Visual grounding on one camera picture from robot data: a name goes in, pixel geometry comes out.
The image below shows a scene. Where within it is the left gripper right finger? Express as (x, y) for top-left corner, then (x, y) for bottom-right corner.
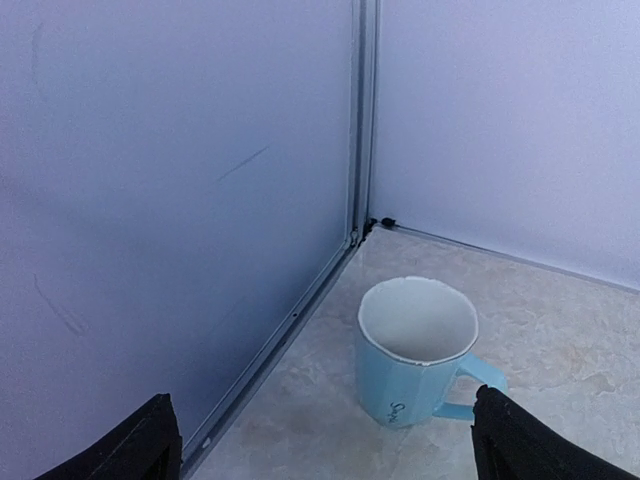
(471, 385), (635, 480)

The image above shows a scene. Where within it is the light blue mug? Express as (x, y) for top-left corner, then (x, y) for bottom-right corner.
(355, 276), (507, 429)

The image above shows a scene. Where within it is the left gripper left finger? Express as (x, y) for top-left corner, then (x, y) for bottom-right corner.
(36, 393), (182, 480)

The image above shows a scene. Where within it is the left frame post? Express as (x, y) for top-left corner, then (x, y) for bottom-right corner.
(346, 0), (380, 250)

